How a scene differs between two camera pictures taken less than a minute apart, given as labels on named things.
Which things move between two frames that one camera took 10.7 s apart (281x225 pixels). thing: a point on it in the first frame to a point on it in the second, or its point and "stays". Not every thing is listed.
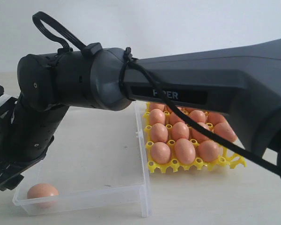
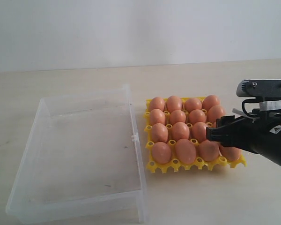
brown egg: x=216 y=117 stays
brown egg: x=157 y=116 stays
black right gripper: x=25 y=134 to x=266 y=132
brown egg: x=180 y=130 stays
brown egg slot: x=153 y=106 stays
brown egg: x=42 y=195 to x=231 y=153
